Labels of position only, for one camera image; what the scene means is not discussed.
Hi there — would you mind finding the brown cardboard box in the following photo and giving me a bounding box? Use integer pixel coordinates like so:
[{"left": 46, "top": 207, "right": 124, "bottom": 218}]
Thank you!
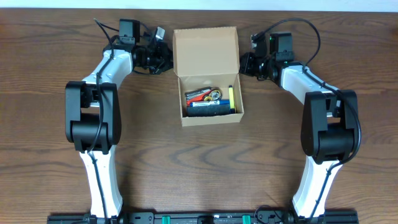
[{"left": 172, "top": 27, "right": 244, "bottom": 126}]

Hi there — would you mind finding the yellow highlighter pen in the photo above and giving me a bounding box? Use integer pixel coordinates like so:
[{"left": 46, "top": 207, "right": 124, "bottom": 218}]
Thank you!
[{"left": 228, "top": 85, "right": 236, "bottom": 114}]

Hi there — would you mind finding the white marker blue cap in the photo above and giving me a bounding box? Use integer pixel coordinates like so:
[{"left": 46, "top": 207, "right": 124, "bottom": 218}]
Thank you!
[{"left": 189, "top": 100, "right": 229, "bottom": 107}]

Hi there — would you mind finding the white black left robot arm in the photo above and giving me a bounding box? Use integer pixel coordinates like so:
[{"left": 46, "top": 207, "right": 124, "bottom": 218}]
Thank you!
[{"left": 65, "top": 19, "right": 173, "bottom": 223}]

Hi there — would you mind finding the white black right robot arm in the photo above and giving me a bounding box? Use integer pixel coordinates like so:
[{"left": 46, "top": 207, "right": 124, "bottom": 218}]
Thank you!
[{"left": 239, "top": 32, "right": 361, "bottom": 223}]

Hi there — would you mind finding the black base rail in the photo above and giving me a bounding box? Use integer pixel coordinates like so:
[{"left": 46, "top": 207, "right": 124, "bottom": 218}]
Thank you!
[{"left": 46, "top": 208, "right": 360, "bottom": 224}]

